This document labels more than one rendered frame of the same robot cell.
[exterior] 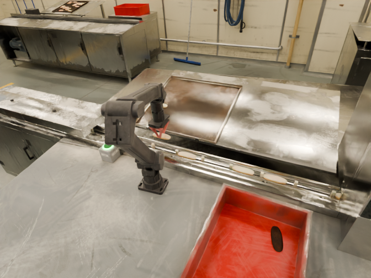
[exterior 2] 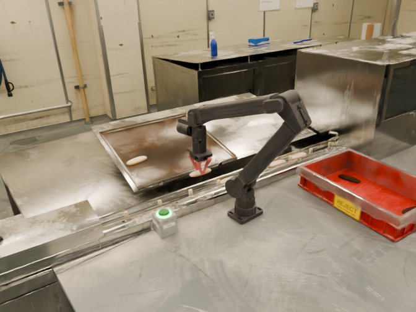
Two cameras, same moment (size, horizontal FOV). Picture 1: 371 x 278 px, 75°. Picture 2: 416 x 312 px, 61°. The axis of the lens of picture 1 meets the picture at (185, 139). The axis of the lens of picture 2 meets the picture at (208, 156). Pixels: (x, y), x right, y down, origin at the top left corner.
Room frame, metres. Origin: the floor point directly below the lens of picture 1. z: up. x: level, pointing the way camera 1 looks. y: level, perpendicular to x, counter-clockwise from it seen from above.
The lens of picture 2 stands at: (0.27, 1.21, 1.63)
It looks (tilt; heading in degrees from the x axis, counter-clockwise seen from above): 25 degrees down; 302
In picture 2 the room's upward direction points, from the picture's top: 2 degrees counter-clockwise
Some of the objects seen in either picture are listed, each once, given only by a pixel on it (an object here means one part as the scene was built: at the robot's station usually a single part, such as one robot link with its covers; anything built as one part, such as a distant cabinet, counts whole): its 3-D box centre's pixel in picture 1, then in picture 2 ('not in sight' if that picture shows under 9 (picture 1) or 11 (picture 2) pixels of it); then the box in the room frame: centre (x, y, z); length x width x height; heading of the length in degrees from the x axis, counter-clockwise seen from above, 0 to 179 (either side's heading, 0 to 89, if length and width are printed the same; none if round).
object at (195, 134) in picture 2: (157, 103); (197, 132); (0.99, 0.12, 1.11); 0.07 x 0.06 x 0.07; 171
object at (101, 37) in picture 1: (79, 37); not in sight; (4.83, 1.86, 0.51); 3.00 x 1.26 x 1.03; 63
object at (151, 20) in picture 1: (137, 39); not in sight; (4.74, 0.78, 0.44); 0.70 x 0.55 x 0.87; 63
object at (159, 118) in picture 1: (158, 116); (199, 146); (0.98, 0.12, 1.05); 0.10 x 0.07 x 0.07; 153
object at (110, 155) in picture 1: (110, 154); (164, 225); (0.97, 0.39, 0.84); 0.08 x 0.08 x 0.11; 63
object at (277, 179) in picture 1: (275, 178); (298, 155); (0.72, -0.38, 0.86); 0.10 x 0.04 x 0.01; 63
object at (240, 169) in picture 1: (243, 170); (277, 162); (0.79, -0.25, 0.86); 0.10 x 0.04 x 0.01; 63
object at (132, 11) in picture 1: (132, 9); not in sight; (4.74, 0.78, 0.94); 0.51 x 0.36 x 0.13; 67
